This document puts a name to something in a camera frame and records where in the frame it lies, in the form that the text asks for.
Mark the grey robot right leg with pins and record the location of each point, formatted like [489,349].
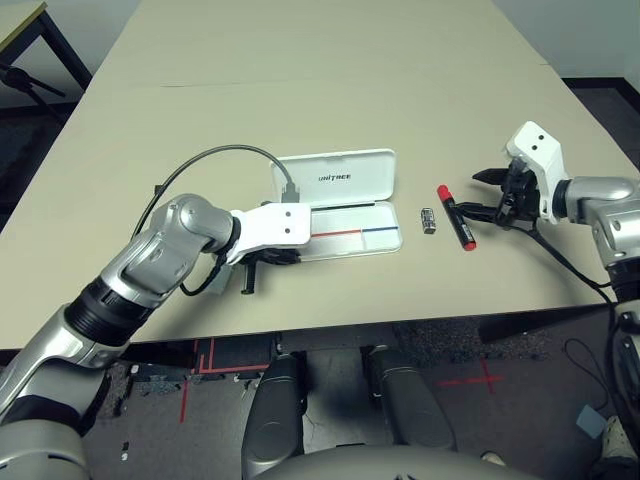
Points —
[410,400]

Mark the white perforated shoe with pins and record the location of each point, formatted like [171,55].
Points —
[492,458]
[622,445]

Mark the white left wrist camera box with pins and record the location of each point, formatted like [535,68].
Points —
[275,225]

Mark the grey robot leg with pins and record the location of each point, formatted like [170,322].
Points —
[272,415]
[410,400]

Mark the blue grey floor box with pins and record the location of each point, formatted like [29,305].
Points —
[590,422]

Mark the white plastic pencil case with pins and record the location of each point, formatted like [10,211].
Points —
[350,175]

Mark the silver robot torso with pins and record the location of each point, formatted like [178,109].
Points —
[380,465]

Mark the grey robot left leg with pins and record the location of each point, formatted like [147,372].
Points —
[272,415]

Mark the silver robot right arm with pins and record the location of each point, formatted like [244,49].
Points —
[600,192]

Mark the beige side table black legs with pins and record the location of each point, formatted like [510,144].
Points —
[17,17]

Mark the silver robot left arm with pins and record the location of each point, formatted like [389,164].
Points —
[165,250]

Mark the black tripod stand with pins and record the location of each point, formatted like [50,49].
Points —
[17,76]

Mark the red black marker pen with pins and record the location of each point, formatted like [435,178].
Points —
[464,232]

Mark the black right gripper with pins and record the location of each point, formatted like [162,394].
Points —
[522,197]

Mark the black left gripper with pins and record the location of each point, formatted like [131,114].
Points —
[249,280]

